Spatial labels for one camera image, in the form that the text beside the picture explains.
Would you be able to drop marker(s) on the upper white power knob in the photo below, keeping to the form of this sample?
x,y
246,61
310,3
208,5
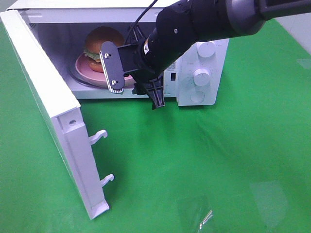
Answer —
x,y
205,49

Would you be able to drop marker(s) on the pink round plate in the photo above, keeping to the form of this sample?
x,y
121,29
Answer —
x,y
86,74

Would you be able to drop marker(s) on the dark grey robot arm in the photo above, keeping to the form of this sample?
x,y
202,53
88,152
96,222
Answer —
x,y
221,19

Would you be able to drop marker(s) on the round door release button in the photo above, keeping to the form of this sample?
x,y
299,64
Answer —
x,y
197,96

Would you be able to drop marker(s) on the lower white timer knob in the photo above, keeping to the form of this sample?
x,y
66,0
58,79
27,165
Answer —
x,y
201,77

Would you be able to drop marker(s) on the white microwave oven body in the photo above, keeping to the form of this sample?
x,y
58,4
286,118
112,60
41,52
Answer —
x,y
49,36

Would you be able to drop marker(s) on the white warning label sticker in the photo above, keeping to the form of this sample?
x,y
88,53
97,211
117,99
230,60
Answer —
x,y
171,67

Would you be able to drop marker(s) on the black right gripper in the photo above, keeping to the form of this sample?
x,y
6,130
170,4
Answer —
x,y
145,61

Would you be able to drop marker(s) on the white microwave door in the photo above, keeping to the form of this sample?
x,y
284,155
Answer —
x,y
61,112

